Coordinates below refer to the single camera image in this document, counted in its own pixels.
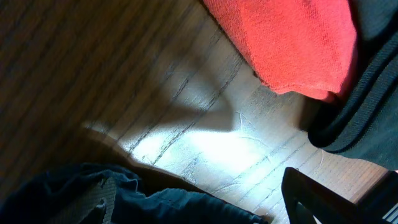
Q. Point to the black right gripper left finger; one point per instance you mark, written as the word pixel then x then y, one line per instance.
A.
pixel 96 205

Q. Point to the black patterned garment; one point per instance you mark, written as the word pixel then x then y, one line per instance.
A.
pixel 366 127

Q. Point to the dark blue denim shorts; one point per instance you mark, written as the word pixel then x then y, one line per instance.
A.
pixel 47 194

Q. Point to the red cloth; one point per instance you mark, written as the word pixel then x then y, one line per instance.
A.
pixel 308 47

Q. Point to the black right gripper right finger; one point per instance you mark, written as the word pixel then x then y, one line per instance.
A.
pixel 307 201

